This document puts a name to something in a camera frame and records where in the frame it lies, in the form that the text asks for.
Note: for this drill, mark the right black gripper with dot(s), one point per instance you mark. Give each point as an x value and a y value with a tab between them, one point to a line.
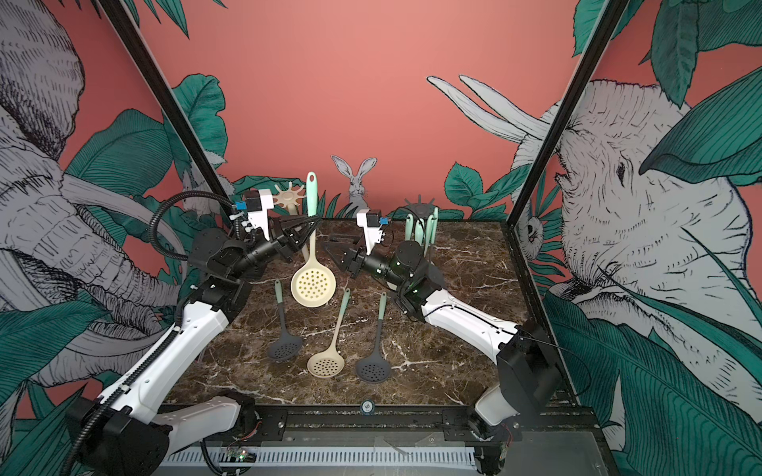
361	262

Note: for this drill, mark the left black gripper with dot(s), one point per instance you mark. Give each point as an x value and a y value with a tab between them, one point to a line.
288	242

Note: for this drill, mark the beige skimmer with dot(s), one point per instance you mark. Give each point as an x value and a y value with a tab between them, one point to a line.
410	223
329	363
314	284

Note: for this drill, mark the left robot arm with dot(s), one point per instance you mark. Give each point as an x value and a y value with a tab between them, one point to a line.
123	431

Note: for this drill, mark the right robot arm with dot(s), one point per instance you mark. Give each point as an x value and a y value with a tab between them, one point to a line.
528	367

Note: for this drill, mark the beige utensil rack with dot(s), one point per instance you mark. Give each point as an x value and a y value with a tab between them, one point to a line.
290	198

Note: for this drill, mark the dark grey utensil rack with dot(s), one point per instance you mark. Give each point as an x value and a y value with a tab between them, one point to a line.
421	209

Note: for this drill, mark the white perforated vent strip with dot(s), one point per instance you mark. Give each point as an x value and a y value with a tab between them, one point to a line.
283	456

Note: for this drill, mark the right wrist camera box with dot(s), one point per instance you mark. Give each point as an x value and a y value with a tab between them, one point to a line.
371	221

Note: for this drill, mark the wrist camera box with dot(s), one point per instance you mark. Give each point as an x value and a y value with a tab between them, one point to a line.
371	221
252	210

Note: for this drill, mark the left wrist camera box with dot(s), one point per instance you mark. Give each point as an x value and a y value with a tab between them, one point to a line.
252	210

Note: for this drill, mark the small round rail knob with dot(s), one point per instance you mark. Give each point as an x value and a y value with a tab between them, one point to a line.
367	407

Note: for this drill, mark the black front rail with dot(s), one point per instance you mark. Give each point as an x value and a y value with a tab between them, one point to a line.
455	423

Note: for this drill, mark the left black frame post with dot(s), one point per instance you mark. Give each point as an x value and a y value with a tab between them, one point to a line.
125	27

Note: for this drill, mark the black frame post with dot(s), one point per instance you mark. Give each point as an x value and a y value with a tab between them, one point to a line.
607	22
125	27

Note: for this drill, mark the right black frame post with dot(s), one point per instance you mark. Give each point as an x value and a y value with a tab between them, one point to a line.
607	22

